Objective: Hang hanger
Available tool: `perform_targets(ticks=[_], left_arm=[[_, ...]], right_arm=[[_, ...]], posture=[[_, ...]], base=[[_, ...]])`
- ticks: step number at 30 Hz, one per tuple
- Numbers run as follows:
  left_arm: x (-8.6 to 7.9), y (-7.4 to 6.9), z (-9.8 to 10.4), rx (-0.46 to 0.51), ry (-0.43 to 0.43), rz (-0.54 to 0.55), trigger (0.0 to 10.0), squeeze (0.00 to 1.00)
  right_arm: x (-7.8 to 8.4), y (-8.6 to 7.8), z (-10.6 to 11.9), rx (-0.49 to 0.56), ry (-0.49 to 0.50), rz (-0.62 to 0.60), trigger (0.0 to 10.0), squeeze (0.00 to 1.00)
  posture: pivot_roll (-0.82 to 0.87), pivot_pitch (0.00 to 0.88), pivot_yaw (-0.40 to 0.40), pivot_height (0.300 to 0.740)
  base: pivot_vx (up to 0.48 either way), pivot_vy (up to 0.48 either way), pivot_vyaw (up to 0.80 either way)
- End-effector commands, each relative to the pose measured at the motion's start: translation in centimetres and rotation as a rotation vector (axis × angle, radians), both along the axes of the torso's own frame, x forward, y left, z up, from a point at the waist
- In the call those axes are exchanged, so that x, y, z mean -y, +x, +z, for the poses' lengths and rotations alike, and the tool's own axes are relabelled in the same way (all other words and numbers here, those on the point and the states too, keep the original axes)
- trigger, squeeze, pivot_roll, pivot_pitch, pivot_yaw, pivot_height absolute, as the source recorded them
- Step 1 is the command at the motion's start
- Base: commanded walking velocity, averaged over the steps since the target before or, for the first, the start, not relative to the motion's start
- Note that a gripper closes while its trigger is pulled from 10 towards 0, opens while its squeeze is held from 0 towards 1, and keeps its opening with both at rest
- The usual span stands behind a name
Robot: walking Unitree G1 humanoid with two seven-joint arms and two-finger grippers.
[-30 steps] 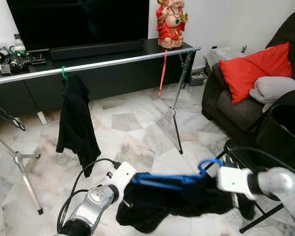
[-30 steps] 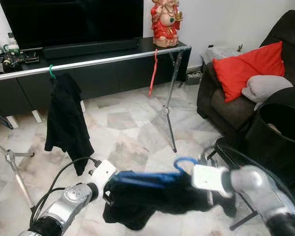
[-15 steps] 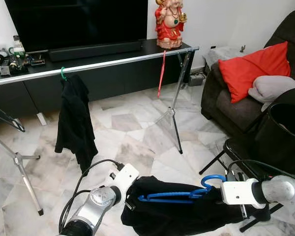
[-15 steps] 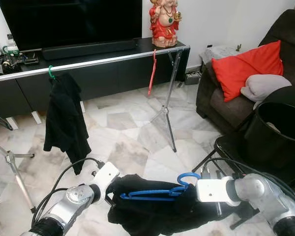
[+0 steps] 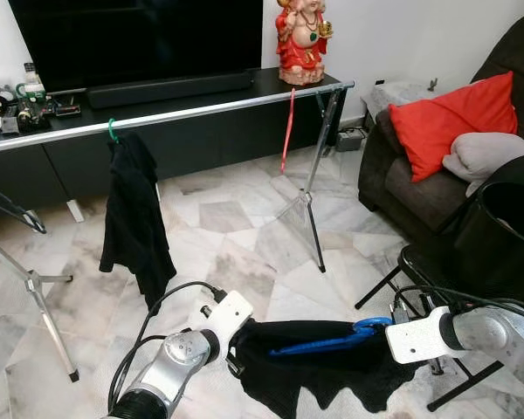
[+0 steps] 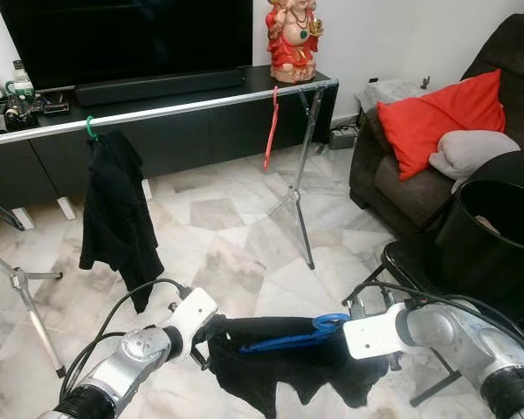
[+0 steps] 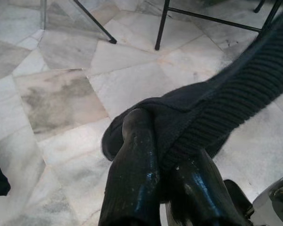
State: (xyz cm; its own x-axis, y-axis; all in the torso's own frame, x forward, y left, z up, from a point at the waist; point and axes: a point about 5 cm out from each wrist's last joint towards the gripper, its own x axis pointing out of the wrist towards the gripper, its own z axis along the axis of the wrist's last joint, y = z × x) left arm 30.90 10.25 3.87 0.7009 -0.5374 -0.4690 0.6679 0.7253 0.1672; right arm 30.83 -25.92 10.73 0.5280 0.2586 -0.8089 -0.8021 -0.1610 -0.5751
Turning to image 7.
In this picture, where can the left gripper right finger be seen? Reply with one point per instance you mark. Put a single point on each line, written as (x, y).
(202, 188)

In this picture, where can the black shirt green logo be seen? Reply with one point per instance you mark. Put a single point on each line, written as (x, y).
(214, 106)

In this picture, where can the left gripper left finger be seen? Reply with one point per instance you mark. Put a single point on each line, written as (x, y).
(132, 176)

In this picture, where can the silver metal clothes rack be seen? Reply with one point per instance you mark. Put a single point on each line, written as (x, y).
(96, 23)

